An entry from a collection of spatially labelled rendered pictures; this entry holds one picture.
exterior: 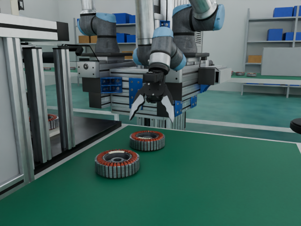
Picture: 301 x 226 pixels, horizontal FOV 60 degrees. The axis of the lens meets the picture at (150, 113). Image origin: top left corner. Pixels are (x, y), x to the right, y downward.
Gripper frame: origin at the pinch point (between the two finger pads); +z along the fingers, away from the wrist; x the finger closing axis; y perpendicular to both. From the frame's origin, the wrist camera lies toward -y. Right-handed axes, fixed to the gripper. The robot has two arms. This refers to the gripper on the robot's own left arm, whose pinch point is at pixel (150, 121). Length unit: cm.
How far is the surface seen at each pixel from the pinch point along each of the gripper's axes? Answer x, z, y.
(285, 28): -168, -384, 514
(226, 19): -32, -413, 515
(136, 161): -2.6, 15.0, -18.3
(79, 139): 21.1, 8.7, -4.8
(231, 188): -24.9, 18.5, -17.9
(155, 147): -3.7, 8.9, -3.8
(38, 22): 19.0, -11.7, -37.1
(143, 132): 2.1, 3.8, 1.2
